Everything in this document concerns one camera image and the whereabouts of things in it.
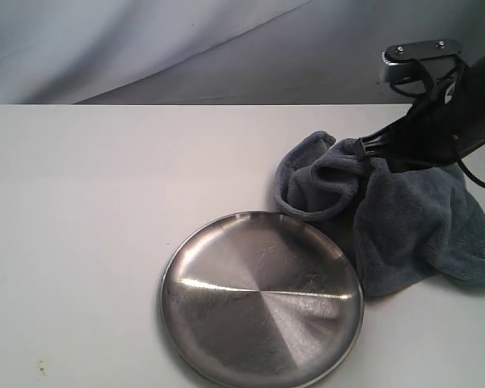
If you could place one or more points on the grey fleece cloth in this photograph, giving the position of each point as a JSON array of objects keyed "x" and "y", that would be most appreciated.
[{"x": 396, "y": 228}]

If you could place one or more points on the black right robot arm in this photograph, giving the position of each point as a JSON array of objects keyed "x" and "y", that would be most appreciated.
[{"x": 423, "y": 93}]

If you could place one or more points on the white backdrop cloth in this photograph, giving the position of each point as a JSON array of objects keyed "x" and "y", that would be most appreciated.
[{"x": 138, "y": 52}]

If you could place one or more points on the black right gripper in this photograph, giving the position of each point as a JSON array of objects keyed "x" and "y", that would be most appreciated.
[{"x": 453, "y": 128}]

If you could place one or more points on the round stainless steel plate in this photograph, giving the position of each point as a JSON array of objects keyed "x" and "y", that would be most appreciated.
[{"x": 260, "y": 299}]

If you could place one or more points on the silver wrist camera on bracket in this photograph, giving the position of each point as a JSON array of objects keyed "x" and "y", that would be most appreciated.
[{"x": 406, "y": 61}]

